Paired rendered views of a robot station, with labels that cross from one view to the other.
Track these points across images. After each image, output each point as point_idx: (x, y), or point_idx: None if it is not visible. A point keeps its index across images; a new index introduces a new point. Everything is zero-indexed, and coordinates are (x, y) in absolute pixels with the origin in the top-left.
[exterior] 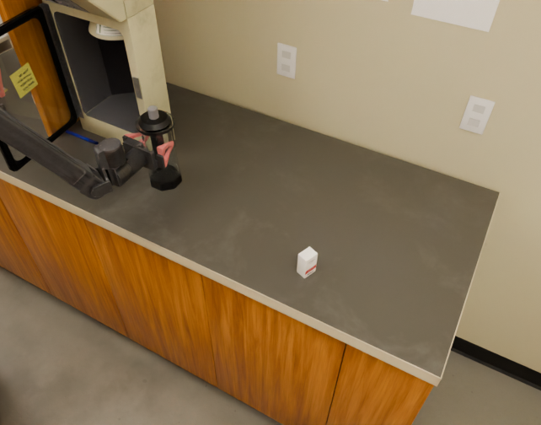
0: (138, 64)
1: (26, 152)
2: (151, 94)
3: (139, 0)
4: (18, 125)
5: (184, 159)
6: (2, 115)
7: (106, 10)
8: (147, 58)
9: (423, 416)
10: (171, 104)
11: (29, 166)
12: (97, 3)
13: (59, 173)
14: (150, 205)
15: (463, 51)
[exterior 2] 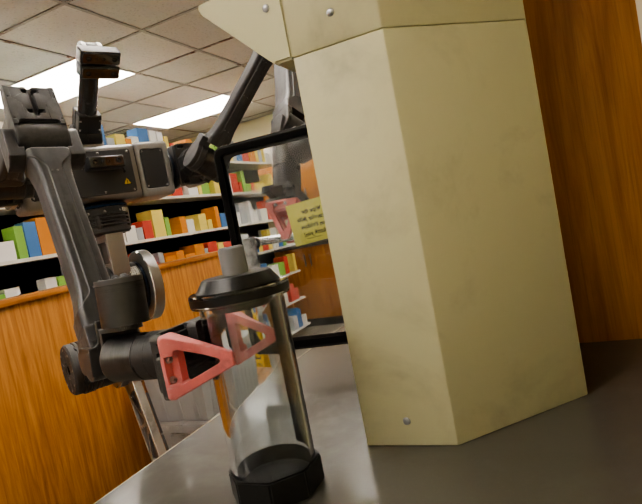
0: (320, 170)
1: (52, 238)
2: (360, 263)
3: (332, 17)
4: (49, 191)
5: (376, 485)
6: (38, 170)
7: (238, 35)
8: (353, 164)
9: None
10: (613, 393)
11: (306, 369)
12: (218, 20)
13: (70, 295)
14: (182, 496)
15: None
